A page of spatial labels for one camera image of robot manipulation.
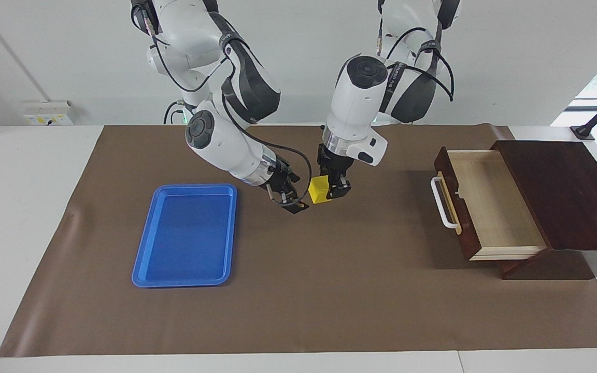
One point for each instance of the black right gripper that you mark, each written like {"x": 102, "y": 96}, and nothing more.
{"x": 280, "y": 173}

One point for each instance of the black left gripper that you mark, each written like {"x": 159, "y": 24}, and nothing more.
{"x": 337, "y": 163}

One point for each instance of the yellow cube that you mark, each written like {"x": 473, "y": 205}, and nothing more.
{"x": 320, "y": 190}

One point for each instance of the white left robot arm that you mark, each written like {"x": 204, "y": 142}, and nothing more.
{"x": 355, "y": 103}

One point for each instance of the dark wooden drawer cabinet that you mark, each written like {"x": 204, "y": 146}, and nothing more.
{"x": 573, "y": 197}

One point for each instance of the brown table mat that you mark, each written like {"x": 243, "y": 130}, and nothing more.
{"x": 329, "y": 269}

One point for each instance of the blue plastic tray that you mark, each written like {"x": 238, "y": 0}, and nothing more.
{"x": 184, "y": 238}

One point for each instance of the white wall power outlet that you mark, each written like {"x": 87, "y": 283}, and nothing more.
{"x": 44, "y": 116}

